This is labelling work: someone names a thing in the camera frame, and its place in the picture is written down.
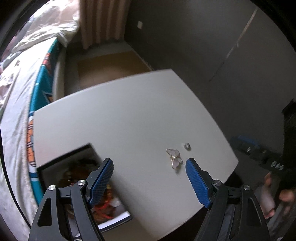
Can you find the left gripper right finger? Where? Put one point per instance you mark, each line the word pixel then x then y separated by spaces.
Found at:
pixel 207 191

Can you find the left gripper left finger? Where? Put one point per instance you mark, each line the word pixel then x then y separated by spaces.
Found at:
pixel 51 220

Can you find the black jewelry box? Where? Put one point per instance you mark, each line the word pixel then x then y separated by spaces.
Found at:
pixel 81 166

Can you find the white butterfly brooch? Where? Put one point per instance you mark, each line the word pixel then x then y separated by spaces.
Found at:
pixel 175 158

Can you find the person's right hand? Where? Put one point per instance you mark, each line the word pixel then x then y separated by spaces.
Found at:
pixel 275 196

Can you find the white low table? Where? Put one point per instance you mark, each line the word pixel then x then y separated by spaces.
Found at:
pixel 133 121

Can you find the bed with teal sheet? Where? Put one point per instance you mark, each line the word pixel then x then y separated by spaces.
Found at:
pixel 34 104

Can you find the white fleece blanket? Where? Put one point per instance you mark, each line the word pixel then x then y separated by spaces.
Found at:
pixel 13 115

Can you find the pink curtain right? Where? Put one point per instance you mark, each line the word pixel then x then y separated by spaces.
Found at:
pixel 102 21

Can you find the white duvet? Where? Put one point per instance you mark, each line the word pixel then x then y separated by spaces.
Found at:
pixel 55 19

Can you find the white wall socket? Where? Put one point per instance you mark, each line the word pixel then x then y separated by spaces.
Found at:
pixel 139 24

